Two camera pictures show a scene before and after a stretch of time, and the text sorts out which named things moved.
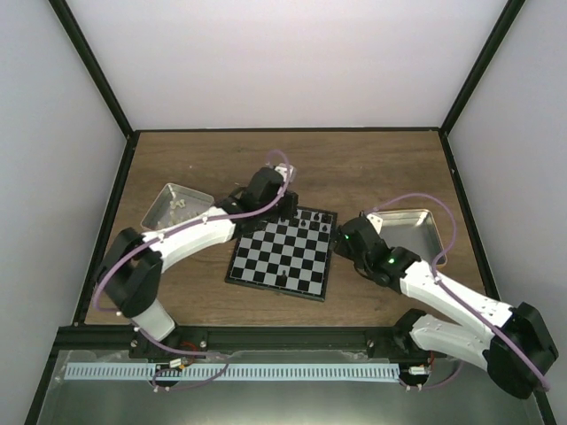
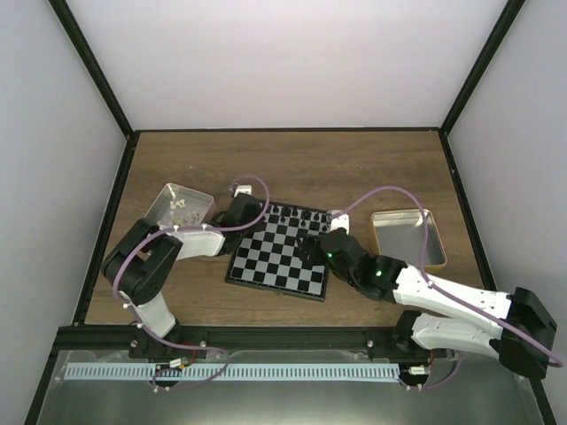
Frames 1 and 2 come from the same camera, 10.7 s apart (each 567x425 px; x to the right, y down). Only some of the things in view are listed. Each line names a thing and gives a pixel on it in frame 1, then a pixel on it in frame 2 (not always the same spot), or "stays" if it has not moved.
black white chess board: [291, 255] stays
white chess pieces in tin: [182, 204] stays
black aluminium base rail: [121, 339] stays
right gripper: [340, 243] to [311, 242]
